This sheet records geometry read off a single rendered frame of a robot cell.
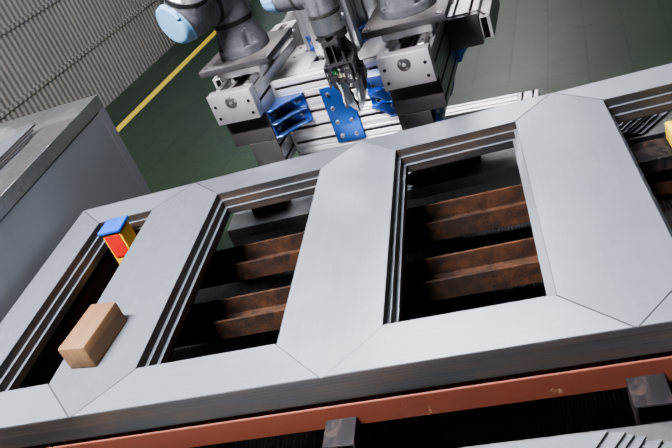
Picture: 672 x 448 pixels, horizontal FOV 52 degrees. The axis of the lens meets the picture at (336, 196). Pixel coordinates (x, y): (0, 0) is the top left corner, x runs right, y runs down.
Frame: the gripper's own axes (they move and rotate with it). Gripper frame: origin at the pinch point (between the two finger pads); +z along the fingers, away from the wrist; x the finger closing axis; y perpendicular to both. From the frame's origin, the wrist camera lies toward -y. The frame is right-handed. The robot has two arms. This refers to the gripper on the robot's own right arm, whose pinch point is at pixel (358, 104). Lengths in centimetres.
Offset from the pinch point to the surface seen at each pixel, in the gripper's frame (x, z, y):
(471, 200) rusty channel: 21.7, 21.1, 20.4
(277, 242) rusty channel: -26.1, 20.9, 20.3
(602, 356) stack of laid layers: 39, 10, 83
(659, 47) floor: 110, 93, -189
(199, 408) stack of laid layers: -22, 8, 83
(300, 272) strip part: -8, 5, 56
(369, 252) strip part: 5, 5, 54
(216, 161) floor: -135, 92, -190
